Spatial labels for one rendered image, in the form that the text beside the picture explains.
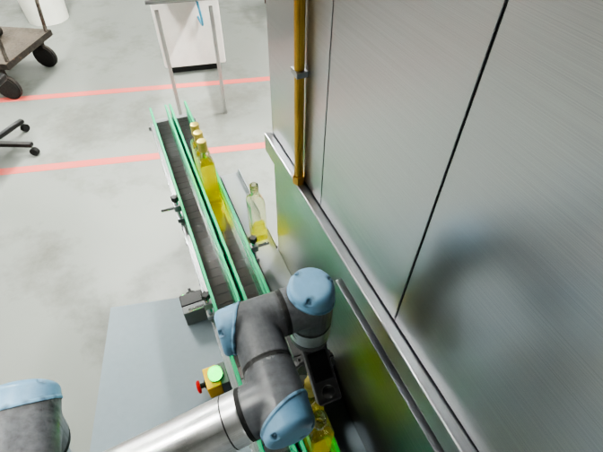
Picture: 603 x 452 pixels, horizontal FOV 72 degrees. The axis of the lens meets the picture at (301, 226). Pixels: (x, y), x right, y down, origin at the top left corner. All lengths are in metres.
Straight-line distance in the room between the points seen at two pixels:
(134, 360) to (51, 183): 2.26
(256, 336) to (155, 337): 0.97
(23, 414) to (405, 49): 0.73
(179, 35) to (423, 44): 3.98
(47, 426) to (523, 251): 0.69
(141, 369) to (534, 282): 1.27
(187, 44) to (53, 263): 2.45
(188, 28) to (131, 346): 3.37
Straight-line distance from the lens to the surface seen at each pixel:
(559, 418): 0.55
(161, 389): 1.48
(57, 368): 2.57
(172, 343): 1.54
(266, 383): 0.60
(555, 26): 0.40
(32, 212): 3.41
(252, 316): 0.64
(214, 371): 1.34
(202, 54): 4.51
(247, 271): 1.48
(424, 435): 0.81
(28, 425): 0.77
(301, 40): 0.82
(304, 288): 0.64
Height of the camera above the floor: 2.07
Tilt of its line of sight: 48 degrees down
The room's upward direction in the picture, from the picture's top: 1 degrees clockwise
